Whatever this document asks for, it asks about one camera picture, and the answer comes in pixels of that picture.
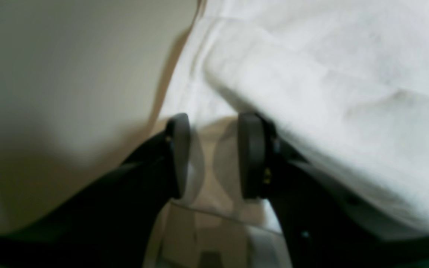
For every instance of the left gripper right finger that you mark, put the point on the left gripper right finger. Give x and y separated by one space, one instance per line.
325 224

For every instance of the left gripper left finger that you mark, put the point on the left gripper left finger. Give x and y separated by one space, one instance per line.
108 223

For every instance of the white printed T-shirt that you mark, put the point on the white printed T-shirt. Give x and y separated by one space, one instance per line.
345 81

